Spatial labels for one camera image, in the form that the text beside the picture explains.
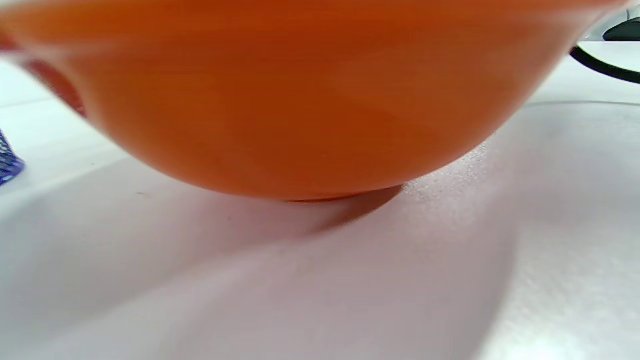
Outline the orange plastic bowl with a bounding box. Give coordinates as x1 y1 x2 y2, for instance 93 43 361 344
0 0 632 203

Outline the blue mesh pen holder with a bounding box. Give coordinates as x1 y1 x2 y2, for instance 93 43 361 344
0 129 26 188

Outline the black camera cable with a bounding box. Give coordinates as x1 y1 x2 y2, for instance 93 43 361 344
570 45 640 85

